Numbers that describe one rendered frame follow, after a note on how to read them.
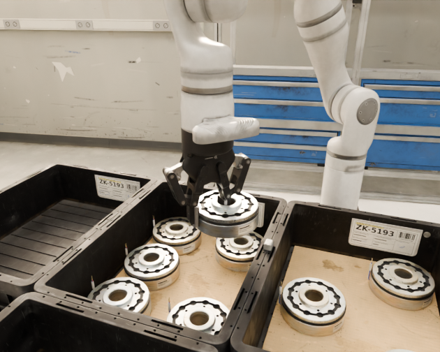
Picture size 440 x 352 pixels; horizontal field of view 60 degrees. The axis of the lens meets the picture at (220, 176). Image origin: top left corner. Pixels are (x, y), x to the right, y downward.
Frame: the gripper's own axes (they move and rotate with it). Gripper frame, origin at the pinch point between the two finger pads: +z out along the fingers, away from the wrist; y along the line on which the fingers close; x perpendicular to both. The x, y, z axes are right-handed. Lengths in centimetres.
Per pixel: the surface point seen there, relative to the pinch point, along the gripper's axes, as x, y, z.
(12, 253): -29.4, 31.6, 17.5
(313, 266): 1.2, -21.9, 17.2
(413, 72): -106, -177, 8
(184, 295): -2.4, 4.0, 17.2
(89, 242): -10.7, 17.5, 7.2
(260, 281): 10.3, -3.7, 7.2
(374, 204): -28, -72, 30
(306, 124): -137, -129, 42
